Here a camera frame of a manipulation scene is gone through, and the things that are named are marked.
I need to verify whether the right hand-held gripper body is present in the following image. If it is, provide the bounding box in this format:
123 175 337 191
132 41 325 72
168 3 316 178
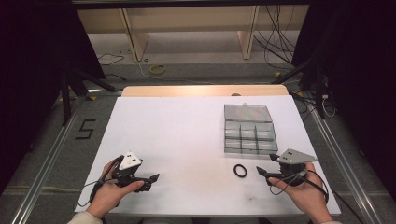
276 148 318 188

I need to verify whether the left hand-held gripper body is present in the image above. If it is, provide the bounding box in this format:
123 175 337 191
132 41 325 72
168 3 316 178
111 151 150 189

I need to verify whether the person's right hand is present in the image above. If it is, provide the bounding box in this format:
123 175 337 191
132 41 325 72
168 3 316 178
267 161 334 224

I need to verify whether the person's left hand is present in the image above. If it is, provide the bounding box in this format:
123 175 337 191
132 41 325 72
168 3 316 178
85 160 146 219

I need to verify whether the clear plastic compartment box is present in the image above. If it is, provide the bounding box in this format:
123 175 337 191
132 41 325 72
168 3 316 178
222 103 279 156

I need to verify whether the white board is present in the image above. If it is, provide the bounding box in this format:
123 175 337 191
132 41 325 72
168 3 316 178
74 94 342 217

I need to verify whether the black tape floor mark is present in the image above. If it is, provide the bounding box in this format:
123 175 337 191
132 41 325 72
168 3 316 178
74 119 97 141

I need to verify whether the black metal stand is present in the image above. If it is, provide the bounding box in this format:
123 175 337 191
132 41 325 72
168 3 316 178
60 67 124 127
270 56 329 120

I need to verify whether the wooden table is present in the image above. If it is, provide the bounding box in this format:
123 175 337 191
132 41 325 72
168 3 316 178
120 84 290 98

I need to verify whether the yellow tape roll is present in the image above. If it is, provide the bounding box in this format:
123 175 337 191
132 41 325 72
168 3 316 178
148 63 167 76

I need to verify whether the dark curtain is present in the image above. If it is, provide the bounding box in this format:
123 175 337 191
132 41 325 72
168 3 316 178
0 0 106 195
291 0 396 190

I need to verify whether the black rubber ring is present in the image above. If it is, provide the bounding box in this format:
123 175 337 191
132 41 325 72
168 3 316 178
233 163 248 179

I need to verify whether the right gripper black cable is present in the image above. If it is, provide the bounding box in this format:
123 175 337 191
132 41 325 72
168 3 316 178
268 168 365 224

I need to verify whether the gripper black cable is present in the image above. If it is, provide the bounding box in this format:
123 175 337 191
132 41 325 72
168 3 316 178
268 168 365 224
73 154 125 210

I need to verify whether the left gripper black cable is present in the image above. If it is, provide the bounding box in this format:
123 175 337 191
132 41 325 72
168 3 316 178
73 154 125 210

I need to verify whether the aluminium floor rail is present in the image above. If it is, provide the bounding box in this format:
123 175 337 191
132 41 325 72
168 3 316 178
305 94 385 224
9 95 88 224

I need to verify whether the white looped cable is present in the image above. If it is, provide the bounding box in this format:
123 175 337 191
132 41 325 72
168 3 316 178
320 93 338 119

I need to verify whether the white floor cable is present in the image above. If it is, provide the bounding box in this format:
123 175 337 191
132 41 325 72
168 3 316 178
135 59 219 86

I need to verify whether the thin black floor cable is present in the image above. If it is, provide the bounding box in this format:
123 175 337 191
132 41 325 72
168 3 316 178
96 52 126 67

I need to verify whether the bundle of black cables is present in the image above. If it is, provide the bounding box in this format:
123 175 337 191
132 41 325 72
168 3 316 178
252 4 297 71

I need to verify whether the light wooden desk frame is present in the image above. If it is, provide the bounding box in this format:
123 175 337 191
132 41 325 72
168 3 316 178
76 4 310 63

